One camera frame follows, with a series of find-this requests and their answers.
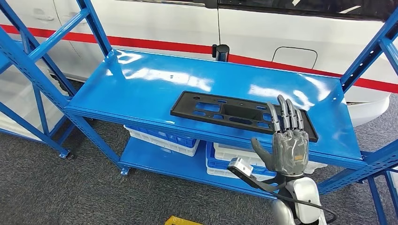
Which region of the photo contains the blue metal shelf rack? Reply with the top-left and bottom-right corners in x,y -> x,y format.
0,29 -> 77,160
0,0 -> 398,225

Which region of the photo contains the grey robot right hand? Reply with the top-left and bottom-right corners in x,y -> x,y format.
251,94 -> 309,177

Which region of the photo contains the white plastic crate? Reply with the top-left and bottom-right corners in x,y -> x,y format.
123,125 -> 200,157
214,142 -> 328,175
206,166 -> 276,183

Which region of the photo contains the yellow floor tape square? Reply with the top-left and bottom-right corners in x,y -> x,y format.
164,215 -> 204,225

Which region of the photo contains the black barrier post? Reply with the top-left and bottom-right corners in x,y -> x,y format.
212,44 -> 230,62

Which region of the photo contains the black right camera bracket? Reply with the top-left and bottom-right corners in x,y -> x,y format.
227,166 -> 288,194

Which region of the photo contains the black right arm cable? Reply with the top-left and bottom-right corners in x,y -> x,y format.
273,190 -> 338,225

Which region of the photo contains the black plastic plate bracket part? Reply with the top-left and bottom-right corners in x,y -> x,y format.
170,90 -> 319,143

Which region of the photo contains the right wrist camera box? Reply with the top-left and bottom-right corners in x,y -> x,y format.
228,157 -> 254,178

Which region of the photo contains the white car with red stripe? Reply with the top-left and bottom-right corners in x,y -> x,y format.
0,0 -> 398,127

